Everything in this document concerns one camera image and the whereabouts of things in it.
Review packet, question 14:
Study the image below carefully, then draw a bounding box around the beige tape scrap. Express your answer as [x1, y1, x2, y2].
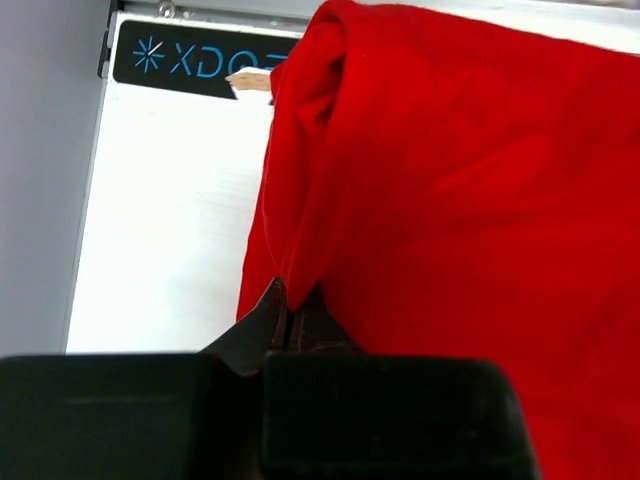
[225, 67, 272, 103]

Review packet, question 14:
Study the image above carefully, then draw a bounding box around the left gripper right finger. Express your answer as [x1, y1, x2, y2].
[285, 286, 364, 353]

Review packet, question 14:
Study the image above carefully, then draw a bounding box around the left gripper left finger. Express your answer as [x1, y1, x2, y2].
[201, 278, 289, 376]

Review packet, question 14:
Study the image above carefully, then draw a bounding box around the red t shirt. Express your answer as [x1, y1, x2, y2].
[237, 1, 639, 479]

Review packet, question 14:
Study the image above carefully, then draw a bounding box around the blue table label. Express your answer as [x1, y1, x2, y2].
[112, 20, 298, 99]

